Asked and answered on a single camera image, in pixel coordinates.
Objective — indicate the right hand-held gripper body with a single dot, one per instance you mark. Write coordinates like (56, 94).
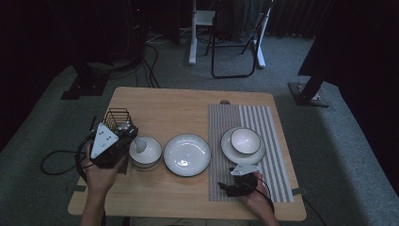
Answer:
(243, 186)

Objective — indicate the black slanted stand with base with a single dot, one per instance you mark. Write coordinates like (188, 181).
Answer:
(309, 91)

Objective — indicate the black stand with flat base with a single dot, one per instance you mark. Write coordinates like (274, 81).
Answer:
(84, 86)

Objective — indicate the grey jacket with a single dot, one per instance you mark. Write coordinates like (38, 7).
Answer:
(238, 22)

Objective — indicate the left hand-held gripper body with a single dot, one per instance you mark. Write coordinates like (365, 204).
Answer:
(105, 141)

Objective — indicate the grey pleated curtain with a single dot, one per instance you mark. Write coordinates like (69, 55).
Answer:
(295, 19)

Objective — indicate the white plate with dark rim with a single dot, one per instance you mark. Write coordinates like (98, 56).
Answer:
(238, 157)
(187, 155)

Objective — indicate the grey tape piece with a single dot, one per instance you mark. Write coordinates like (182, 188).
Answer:
(299, 190)
(78, 188)

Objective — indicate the white bowl with dark rim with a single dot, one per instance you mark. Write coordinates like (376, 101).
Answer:
(150, 153)
(245, 141)

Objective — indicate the white desk frame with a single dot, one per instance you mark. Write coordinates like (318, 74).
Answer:
(193, 47)

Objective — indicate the black tape strip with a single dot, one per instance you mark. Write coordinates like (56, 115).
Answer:
(92, 123)

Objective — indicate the dark curtain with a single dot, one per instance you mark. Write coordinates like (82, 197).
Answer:
(360, 47)

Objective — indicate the black folding chair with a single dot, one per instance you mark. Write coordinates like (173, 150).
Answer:
(213, 62)

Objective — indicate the small round knob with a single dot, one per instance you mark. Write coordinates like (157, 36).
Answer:
(225, 102)

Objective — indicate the person's right hand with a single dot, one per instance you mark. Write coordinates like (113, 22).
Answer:
(262, 201)

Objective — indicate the grey striped placemat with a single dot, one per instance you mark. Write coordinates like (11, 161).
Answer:
(226, 119)

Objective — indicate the person's left hand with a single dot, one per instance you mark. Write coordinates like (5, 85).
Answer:
(100, 179)

